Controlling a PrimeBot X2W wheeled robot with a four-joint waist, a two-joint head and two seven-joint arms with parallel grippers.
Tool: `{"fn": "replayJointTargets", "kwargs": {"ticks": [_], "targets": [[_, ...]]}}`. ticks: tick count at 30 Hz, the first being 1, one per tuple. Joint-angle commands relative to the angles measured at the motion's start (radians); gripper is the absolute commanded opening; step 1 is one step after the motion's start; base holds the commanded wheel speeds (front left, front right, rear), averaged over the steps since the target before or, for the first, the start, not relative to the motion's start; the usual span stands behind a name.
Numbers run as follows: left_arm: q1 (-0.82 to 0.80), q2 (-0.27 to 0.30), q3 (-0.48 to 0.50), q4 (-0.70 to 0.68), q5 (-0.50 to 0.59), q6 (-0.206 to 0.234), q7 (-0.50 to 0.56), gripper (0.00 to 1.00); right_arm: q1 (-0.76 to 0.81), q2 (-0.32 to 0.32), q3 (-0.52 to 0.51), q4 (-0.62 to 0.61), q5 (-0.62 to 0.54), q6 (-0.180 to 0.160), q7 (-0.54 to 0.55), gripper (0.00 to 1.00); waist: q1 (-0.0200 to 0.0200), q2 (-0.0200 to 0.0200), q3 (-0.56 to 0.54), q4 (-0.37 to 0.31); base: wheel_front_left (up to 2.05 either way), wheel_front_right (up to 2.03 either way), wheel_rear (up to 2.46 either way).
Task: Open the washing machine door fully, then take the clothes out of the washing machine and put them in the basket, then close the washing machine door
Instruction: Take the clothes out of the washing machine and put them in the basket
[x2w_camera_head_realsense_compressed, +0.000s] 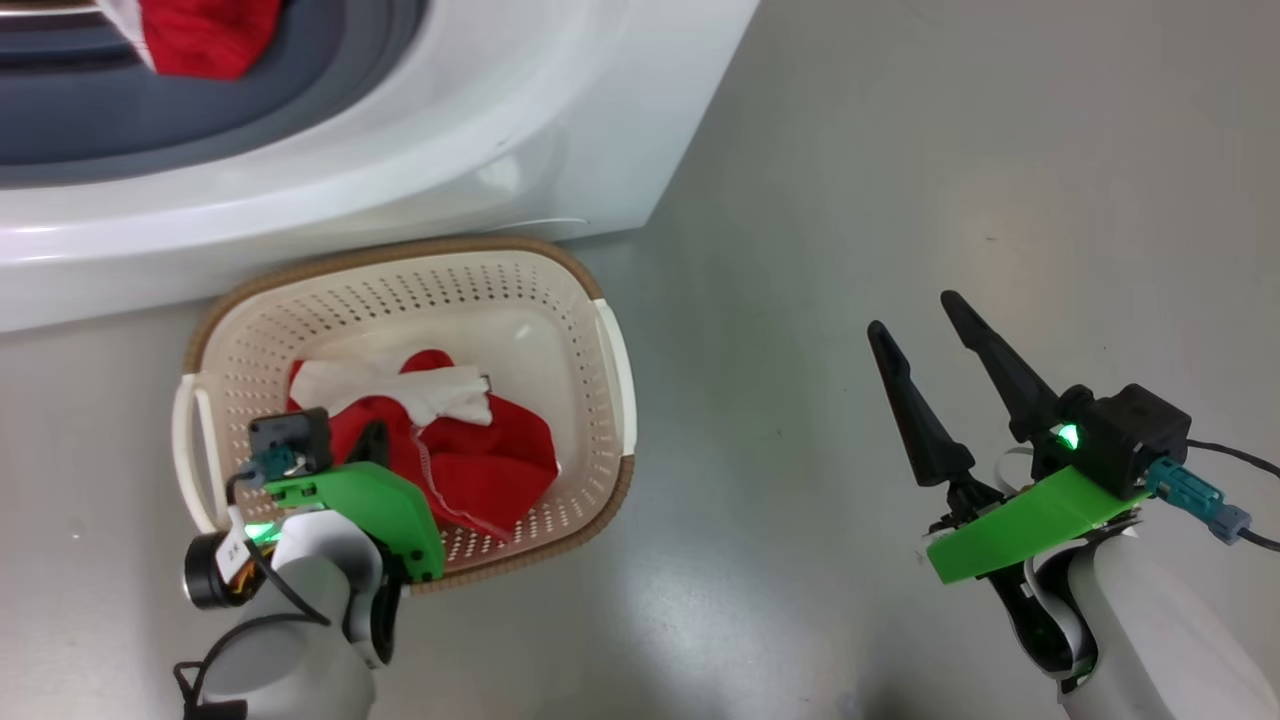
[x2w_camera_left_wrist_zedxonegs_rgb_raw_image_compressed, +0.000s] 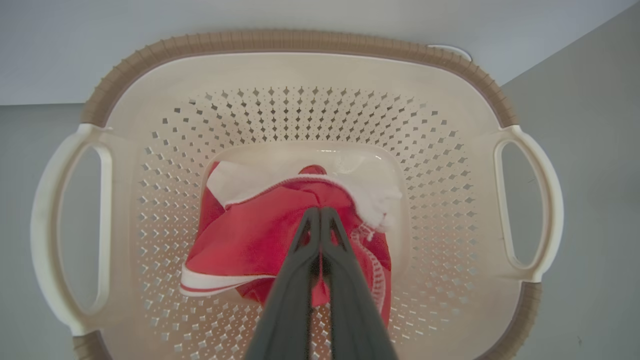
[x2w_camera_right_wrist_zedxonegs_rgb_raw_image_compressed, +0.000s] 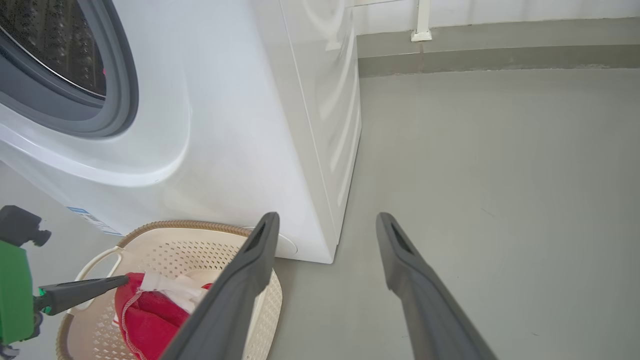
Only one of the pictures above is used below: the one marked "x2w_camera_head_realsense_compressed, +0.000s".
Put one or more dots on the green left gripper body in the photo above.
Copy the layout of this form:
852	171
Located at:
380	510

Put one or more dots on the white cloth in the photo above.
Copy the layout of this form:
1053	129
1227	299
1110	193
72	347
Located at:
350	385
125	25

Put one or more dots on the grey rubber door gasket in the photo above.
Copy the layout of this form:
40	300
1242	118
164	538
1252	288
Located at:
200	130

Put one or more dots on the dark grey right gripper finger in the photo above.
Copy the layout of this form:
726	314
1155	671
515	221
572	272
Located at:
925	430
1010	380

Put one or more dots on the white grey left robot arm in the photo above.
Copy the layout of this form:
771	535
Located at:
300	600

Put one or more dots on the steel washing machine drum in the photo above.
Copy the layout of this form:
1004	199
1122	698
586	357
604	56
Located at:
50	30

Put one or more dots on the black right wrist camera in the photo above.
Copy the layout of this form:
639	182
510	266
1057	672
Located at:
1135	435

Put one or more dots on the white washing machine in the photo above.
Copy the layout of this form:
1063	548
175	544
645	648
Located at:
500	120

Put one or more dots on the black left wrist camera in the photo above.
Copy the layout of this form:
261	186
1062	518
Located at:
295	435

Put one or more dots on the red garment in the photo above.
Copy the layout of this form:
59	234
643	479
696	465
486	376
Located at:
210	35
490	470

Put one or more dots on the cream perforated laundry basket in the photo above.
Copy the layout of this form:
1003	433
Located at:
400	290

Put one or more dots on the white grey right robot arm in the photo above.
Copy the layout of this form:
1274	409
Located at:
1150	640

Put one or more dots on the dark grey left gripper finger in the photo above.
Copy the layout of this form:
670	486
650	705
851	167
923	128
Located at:
372	443

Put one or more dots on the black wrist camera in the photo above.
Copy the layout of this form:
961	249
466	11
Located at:
295	435
1135	435

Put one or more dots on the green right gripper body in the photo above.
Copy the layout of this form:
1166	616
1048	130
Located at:
1030	525

